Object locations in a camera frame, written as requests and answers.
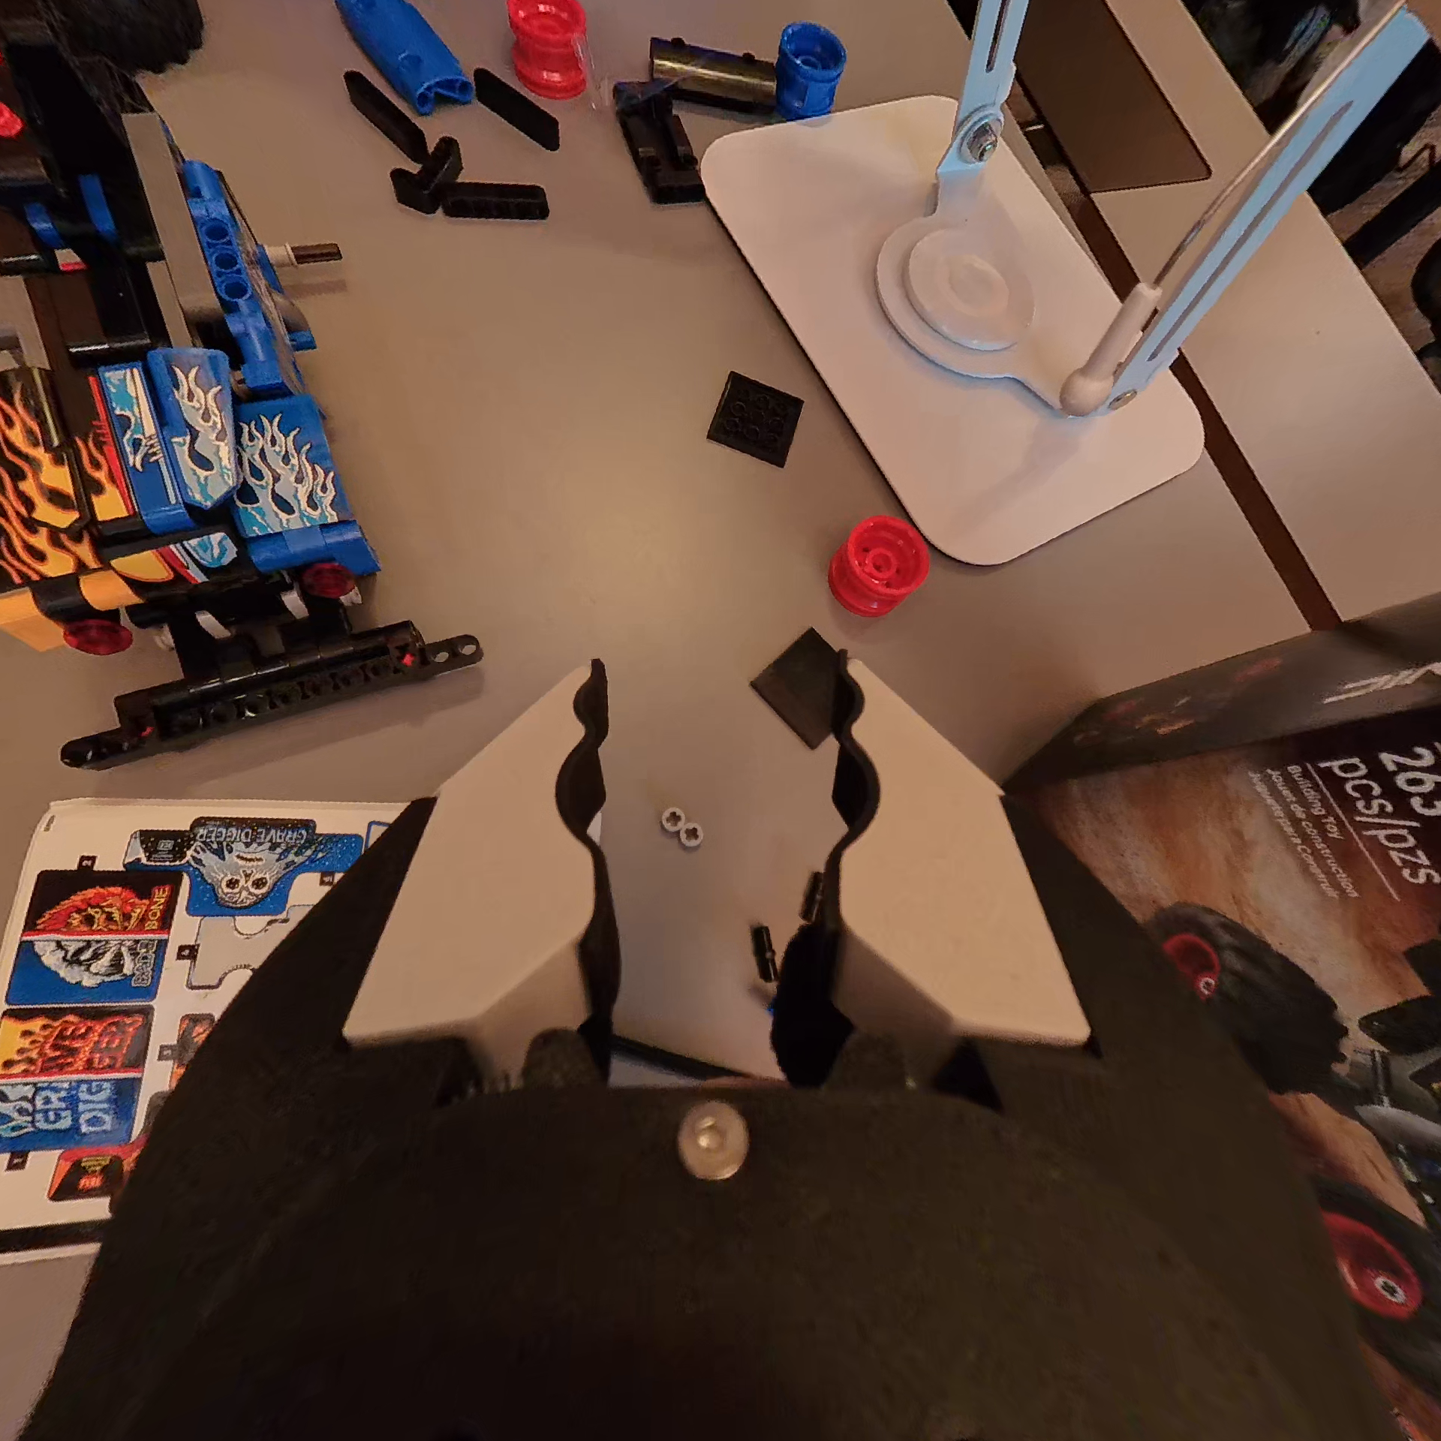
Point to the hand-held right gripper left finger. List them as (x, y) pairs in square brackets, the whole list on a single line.
[(472, 900)]

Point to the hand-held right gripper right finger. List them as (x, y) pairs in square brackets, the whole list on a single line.
[(958, 900)]

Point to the toy brick truck model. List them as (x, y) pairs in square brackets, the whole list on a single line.
[(112, 449)]

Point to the blue skull sticker panel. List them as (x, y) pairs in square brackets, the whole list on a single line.
[(230, 259)]

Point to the small black pin piece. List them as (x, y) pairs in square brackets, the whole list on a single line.
[(766, 950), (812, 895)]

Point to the small grey connector piece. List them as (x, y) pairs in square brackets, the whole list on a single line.
[(682, 825)]

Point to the thin black rod piece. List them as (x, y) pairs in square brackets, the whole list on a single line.
[(676, 1055)]

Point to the small black tile piece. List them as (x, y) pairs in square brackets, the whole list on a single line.
[(802, 681)]

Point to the black toy set box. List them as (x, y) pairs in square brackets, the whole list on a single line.
[(1261, 809)]

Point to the red wheel rim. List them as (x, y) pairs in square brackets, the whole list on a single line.
[(879, 566), (546, 44)]

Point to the colourful sticker sheet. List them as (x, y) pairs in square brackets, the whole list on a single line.
[(102, 933)]

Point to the black square plate piece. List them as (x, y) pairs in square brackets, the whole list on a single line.
[(754, 418)]

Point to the white book stand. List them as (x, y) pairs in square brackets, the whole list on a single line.
[(810, 224)]

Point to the black angled beam piece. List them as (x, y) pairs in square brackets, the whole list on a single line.
[(428, 175)]

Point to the black studded plate piece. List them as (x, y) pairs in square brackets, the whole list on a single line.
[(659, 145)]

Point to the long thin black beam piece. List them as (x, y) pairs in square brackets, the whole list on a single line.
[(385, 115)]

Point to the blue curved panel piece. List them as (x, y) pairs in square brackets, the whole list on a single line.
[(405, 44)]

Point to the black cylinder brick piece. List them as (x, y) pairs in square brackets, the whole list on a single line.
[(716, 73)]

